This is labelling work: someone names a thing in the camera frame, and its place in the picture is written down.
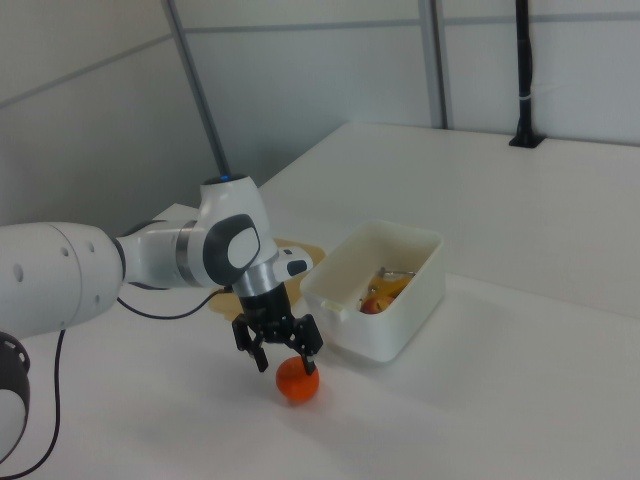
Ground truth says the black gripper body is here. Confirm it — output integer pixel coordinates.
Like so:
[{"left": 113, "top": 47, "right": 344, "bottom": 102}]
[{"left": 238, "top": 281, "right": 302, "bottom": 346}]

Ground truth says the white plastic container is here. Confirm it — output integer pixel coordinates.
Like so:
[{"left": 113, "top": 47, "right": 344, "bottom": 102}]
[{"left": 299, "top": 219, "right": 446, "bottom": 366}]

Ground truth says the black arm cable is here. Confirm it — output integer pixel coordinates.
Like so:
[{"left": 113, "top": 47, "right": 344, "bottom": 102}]
[{"left": 9, "top": 284, "right": 236, "bottom": 480}]

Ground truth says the beige container lid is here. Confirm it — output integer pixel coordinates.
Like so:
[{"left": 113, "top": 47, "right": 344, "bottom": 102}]
[{"left": 208, "top": 234, "right": 328, "bottom": 319}]

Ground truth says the red toy apple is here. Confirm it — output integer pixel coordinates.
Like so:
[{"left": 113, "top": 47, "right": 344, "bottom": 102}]
[{"left": 359, "top": 294, "right": 397, "bottom": 317}]

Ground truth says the black pole stand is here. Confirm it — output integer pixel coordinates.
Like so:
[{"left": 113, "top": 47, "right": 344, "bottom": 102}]
[{"left": 508, "top": 0, "right": 546, "bottom": 150}]

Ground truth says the orange toy mandarin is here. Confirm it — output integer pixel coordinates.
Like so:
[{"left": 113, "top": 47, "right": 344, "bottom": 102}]
[{"left": 275, "top": 356, "right": 321, "bottom": 405}]

